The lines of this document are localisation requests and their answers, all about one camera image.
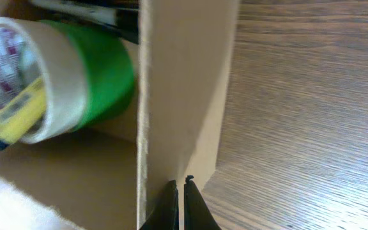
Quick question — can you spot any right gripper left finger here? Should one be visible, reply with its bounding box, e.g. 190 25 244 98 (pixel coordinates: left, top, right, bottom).
140 180 179 230

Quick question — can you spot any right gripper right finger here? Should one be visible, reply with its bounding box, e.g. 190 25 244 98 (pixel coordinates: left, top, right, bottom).
184 175 221 230

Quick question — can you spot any yellow highlighter marker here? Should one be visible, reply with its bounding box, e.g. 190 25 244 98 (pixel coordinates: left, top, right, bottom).
0 77 47 151

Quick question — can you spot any black and white marker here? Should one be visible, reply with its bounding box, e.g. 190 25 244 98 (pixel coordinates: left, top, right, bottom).
30 0 139 27

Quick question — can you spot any green tape roll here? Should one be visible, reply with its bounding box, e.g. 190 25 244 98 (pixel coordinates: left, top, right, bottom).
42 20 135 130

